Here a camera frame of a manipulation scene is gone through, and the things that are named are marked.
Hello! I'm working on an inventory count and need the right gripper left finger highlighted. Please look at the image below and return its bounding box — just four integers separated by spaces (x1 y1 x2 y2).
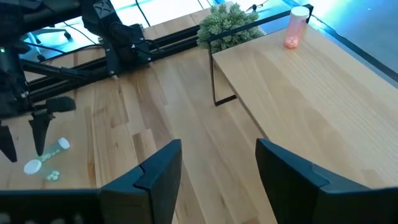
98 138 183 224

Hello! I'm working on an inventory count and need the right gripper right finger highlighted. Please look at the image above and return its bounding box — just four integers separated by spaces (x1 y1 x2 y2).
255 138 336 224

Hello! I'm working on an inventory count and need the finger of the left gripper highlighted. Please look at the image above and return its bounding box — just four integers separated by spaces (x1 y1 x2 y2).
29 111 56 156
0 123 18 163

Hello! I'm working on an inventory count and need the green pill bottle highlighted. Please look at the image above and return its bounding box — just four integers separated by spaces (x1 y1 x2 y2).
23 159 62 182
36 137 71 162

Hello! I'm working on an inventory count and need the pink pill bottle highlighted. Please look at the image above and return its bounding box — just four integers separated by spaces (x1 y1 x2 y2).
283 6 310 50

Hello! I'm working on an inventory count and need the green potted plant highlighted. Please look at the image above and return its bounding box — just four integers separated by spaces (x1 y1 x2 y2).
196 2 265 54

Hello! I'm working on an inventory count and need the wooden shelf black metal frame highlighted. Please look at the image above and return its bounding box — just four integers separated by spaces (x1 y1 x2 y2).
207 3 398 190

